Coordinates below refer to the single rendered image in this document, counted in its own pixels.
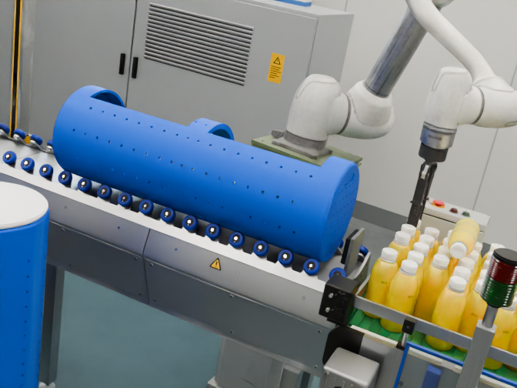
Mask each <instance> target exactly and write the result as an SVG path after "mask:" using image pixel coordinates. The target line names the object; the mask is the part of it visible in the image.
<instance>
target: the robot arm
mask: <svg viewBox="0 0 517 388"><path fill-rule="evenodd" d="M453 1H454V0H405V2H406V4H407V6H408V7H407V8H406V10H405V12H404V13H403V15H402V17H401V18H400V20H399V23H398V24H397V26H396V27H395V30H394V31H393V33H392V35H391V36H390V38H389V40H388V41H387V43H386V45H385V47H384V49H383V50H382V53H381V54H380V56H379V58H378V59H377V61H376V63H375V64H374V66H373V68H372V70H371V72H370V73H369V76H368V77H367V79H365V80H362V81H360V82H357V83H356V84H355V85H354V86H353V87H352V88H351V89H350V90H348V91H347V93H343V92H341V86H340V84H339V83H338V82H337V81H336V80H335V79H334V78H333V77H330V76H327V75H320V74H312V75H310V76H309V77H307V78H305V80H304V81H303V82H302V84H301V85H300V86H299V88H298V90H297V92H296V94H295V97H294V99H293V101H292V106H291V108H290V112H289V117H288V122H287V126H286V130H285V131H282V130H277V129H273V130H272V133H271V134H272V136H274V137H276V139H273V140H272V144H273V145H275V146H280V147H282V148H285V149H288V150H291V151H293V152H297V153H298V154H301V155H303V156H306V157H308V158H310V159H315V160H316V159H317V158H319V157H322V156H325V155H328V154H332V149H330V148H328V147H325V143H326V139H327V137H328V135H334V134H336V135H341V136H344V137H349V138H354V139H377V138H380V137H383V136H384V135H386V134H388V133H389V131H390V130H391V129H392V127H393V125H394V121H395V111H394V109H393V106H392V103H393V100H392V94H391V91H392V90H393V88H394V87H395V84H396V83H397V81H398V80H399V78H400V77H401V75H402V73H403V72H404V70H405V68H406V66H407V65H408V63H409V62H410V60H411V58H412V56H413V55H414V54H415V52H416V50H417V48H418V47H419V45H420V44H421V42H422V40H423V39H424V37H425V35H426V33H427V32H428V33H429V34H431V35H432V36H433V37H434V38H435V39H436V40H437V41H438V42H439V43H440V44H441V45H443V46H444V47H445V48H446V49H447V50H448V51H449V52H450V53H451V54H452V55H454V56H455V57H456V58H457V59H458V60H459V61H460V62H461V63H462V64H463V65H464V66H465V67H466V68H467V69H462V68H459V67H452V66H449V67H444V68H442V69H439V71H438V73H437V74H436V76H435V78H434V80H433V82H432V85H431V88H430V90H429V93H428V97H427V100H426V104H425V120H424V122H423V127H422V132H421V136H420V138H419V139H420V141H421V145H420V148H419V156H420V157H421V158H423V159H424V160H425V161H424V162H423V164H421V167H420V171H419V177H418V181H417V184H416V187H415V193H414V196H413V199H412V200H411V201H410V203H411V204H412V206H411V209H410V212H409V217H408V220H407V223H406V224H409V225H412V226H414V227H415V228H417V225H418V223H419V220H422V215H423V212H424V209H425V204H426V201H427V200H428V201H429V197H427V196H428V195H429V190H430V188H431V184H432V180H433V178H434V175H435V171H436V169H437V167H438V163H436V162H444V161H445V160H446V156H447V154H448V150H449V148H451V147H452V145H453V142H454V139H455V134H456V133H457V128H458V126H459V125H464V124H470V125H476V126H478V127H483V128H494V129H502V128H508V127H512V126H515V125H517V91H516V90H514V89H513V88H512V87H511V86H510V85H509V84H508V83H507V82H506V81H505V80H504V78H503V77H500V76H496V75H495V73H494V72H493V71H492V69H491V67H490V65H489V64H488V63H487V61H486V60H485V59H484V57H483V56H482V55H481V54H480V53H479V52H478V50H477V49H476V48H475V47H474V46H473V45H472V44H471V43H470V42H469V41H468V40H467V39H466V38H465V37H464V36H463V35H462V34H461V33H460V32H459V31H458V30H457V29H456V28H455V27H454V26H453V25H452V24H451V23H450V22H449V21H448V20H447V19H446V18H445V17H444V16H443V15H442V14H441V13H440V11H441V9H442V8H444V7H446V6H447V5H449V4H451V3H452V2H453ZM472 82H473V83H472Z"/></svg>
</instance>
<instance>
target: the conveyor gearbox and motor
mask: <svg viewBox="0 0 517 388"><path fill-rule="evenodd" d="M379 369H380V364H379V363H377V362H375V361H373V360H370V359H367V358H365V357H363V356H360V355H358V354H355V353H352V352H350V351H348V350H344V349H343V348H340V347H339V348H337V349H336V350H335V352H334V353H333V354H332V356H331V357H330V358H329V360H328V361H327V363H326V364H325V365H324V367H323V369H322V375H321V379H320V382H319V388H375V383H376V380H377V376H378V374H379Z"/></svg>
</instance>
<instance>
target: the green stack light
mask: <svg viewBox="0 0 517 388"><path fill-rule="evenodd" d="M516 292H517V284H516V285H508V284H504V283H500V282H498V281H495V280H494V279H492V278H491V277H490V276H489V275H488V274H487V273H486V274H485V278H484V281H483V284H482V288H481V290H480V293H479V295H480V296H481V298H482V299H483V300H484V301H486V302H487V303H489V304H491V305H493V306H498V307H510V306H511V305H512V303H513V301H514V298H515V295H516Z"/></svg>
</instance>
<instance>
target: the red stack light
mask: <svg viewBox="0 0 517 388"><path fill-rule="evenodd" d="M486 272H487V274H488V275H489V276H490V277H491V278H492V279H494V280H495V281H498V282H500V283H504V284H508V285H516V284H517V266H512V265H509V264H506V263H503V262H501V261H499V260H497V259H496V258H495V257H494V255H493V254H492V257H491V259H490V262H489V266H488V269H487V271H486Z"/></svg>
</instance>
